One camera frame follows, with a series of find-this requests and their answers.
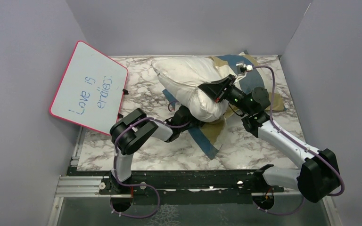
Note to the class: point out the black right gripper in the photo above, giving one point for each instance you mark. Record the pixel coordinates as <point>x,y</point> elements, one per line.
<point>216,89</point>

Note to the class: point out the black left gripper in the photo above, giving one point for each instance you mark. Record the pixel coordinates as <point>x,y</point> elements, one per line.
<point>198,122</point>

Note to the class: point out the blue beige checked pillowcase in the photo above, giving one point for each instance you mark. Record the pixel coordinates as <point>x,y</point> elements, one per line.
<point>208,136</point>

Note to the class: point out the white pillow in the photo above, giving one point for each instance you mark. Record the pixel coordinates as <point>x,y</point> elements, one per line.
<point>181,77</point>

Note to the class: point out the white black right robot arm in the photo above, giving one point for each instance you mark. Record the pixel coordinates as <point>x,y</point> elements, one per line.
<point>317,174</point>

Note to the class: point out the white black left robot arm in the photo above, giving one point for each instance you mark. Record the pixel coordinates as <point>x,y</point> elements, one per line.
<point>130,133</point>

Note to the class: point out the pink framed whiteboard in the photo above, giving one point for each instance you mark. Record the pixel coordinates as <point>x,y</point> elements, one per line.
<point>91,90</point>

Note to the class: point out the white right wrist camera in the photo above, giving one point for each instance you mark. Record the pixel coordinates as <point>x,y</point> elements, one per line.
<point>242,70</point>

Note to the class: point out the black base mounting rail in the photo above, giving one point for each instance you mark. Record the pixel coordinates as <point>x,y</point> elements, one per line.
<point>174,187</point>

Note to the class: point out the aluminium frame rail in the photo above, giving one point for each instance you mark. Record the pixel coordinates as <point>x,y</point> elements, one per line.
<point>94,152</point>

